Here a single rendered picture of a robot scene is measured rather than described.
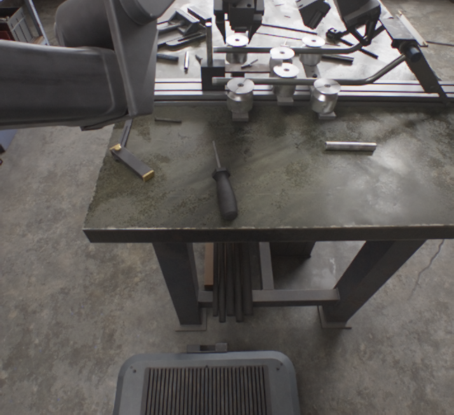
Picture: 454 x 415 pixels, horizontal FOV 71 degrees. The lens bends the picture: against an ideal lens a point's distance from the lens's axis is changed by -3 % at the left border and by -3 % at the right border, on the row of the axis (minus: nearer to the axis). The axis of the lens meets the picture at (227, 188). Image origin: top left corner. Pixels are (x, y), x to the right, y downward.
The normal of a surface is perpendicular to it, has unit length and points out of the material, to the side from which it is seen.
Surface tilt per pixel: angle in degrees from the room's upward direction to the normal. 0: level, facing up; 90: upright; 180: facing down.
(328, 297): 0
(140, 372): 0
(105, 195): 0
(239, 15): 100
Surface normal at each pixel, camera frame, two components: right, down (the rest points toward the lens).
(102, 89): 0.72, 0.02
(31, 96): 0.87, -0.04
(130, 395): 0.01, -0.62
